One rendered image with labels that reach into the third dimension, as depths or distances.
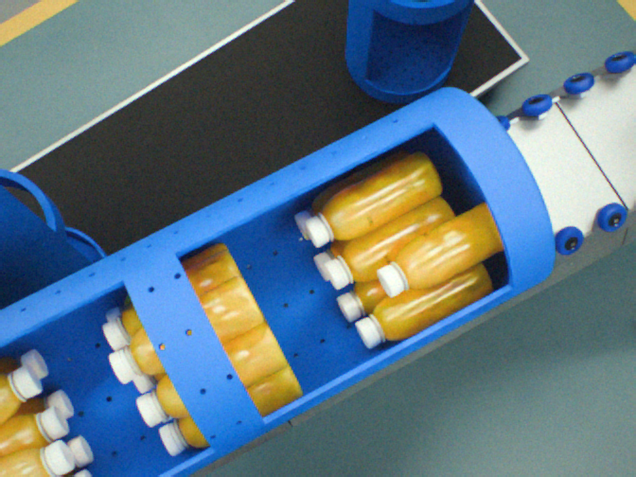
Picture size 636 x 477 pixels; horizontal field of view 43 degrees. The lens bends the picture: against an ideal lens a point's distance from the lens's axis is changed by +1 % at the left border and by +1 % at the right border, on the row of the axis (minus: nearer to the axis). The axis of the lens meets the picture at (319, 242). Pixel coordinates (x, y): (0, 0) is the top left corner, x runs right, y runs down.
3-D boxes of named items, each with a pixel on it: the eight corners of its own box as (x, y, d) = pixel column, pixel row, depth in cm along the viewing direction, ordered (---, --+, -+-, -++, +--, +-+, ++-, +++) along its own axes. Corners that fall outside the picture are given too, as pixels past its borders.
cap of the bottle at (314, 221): (321, 232, 108) (309, 238, 108) (312, 210, 106) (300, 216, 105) (332, 247, 105) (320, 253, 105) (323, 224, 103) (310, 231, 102)
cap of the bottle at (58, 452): (55, 451, 99) (68, 444, 100) (64, 480, 98) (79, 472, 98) (41, 442, 96) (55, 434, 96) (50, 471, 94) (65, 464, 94)
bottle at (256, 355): (294, 375, 100) (172, 441, 98) (278, 345, 105) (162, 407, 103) (274, 337, 96) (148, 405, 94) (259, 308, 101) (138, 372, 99)
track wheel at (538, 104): (559, 106, 122) (556, 94, 122) (534, 119, 122) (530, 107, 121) (543, 101, 126) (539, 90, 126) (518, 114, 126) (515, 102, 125)
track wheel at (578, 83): (601, 84, 123) (598, 72, 122) (576, 97, 123) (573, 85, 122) (584, 80, 127) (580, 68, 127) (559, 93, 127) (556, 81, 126)
